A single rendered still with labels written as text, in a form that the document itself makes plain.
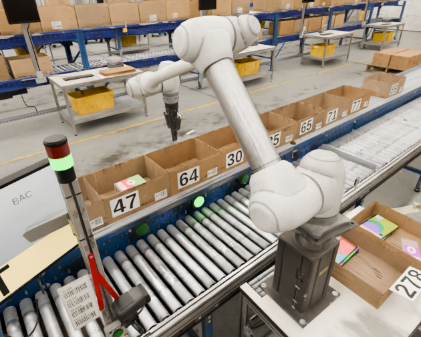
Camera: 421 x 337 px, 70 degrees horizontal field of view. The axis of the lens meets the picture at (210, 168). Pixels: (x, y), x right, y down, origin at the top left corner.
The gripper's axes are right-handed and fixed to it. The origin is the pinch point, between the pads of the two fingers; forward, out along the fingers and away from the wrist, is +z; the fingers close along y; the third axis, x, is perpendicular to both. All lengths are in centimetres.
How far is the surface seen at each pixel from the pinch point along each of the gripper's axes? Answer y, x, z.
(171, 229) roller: 15, -25, 46
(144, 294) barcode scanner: 56, -79, 10
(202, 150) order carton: -2.0, 28.4, 23.9
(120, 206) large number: -1, -44, 24
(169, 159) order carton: -16.8, 10.2, 27.5
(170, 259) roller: 30, -42, 45
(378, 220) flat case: 111, 44, 41
